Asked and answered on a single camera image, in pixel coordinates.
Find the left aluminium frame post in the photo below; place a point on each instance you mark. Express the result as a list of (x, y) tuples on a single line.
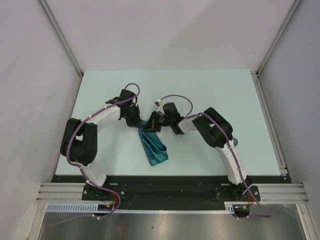
[(51, 19)]

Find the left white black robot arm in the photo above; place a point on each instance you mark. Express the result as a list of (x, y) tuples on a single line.
[(80, 140)]

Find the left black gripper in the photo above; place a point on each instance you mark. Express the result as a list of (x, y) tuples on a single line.
[(137, 122)]

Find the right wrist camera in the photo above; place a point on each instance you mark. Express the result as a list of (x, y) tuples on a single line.
[(158, 105)]

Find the right aluminium frame post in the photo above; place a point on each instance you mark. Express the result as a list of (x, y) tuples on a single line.
[(295, 6)]

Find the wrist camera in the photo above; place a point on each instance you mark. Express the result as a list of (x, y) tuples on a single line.
[(135, 101), (158, 105)]

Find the teal plastic spoon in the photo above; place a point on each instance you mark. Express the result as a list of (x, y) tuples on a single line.
[(235, 142)]

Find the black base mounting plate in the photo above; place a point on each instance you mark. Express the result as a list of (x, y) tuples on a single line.
[(170, 193)]

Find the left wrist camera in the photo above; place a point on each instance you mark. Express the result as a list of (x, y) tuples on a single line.
[(135, 101)]

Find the teal satin napkin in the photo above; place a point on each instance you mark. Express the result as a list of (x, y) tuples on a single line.
[(155, 150)]

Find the aluminium frame post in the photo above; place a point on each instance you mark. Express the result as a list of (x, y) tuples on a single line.
[(51, 19), (295, 6)]

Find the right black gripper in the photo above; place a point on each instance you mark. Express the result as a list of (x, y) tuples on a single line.
[(152, 124)]

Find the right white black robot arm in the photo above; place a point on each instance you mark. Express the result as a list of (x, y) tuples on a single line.
[(216, 131)]

